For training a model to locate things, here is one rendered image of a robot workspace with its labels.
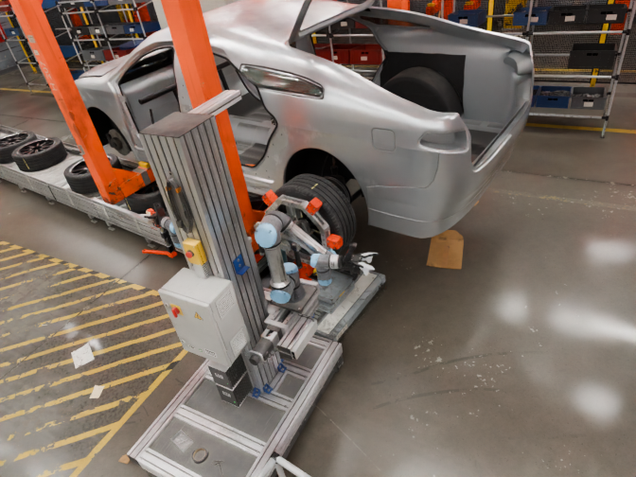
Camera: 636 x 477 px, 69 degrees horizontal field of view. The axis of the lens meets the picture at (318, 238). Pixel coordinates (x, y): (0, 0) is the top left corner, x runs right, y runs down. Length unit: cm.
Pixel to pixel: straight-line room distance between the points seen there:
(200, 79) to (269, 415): 216
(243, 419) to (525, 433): 173
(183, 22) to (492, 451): 313
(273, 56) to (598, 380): 315
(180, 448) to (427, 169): 229
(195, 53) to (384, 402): 255
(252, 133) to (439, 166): 256
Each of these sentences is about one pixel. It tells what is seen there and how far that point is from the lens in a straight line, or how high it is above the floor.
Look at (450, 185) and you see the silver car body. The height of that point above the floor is 118.
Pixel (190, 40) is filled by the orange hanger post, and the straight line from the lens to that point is 311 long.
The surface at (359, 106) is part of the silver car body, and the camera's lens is 310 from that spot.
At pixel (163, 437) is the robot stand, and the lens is 326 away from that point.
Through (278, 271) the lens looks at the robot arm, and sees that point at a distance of 253.
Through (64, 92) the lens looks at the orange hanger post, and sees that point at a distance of 485.
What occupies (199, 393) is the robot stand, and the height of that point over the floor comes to 21.
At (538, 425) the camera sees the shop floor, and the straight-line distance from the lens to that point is 334.
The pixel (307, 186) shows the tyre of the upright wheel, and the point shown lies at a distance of 323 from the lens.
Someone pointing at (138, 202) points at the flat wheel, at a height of 46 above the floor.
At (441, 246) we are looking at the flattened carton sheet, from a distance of 448.
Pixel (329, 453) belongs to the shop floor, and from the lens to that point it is 315.
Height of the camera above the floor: 275
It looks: 36 degrees down
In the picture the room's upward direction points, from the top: 9 degrees counter-clockwise
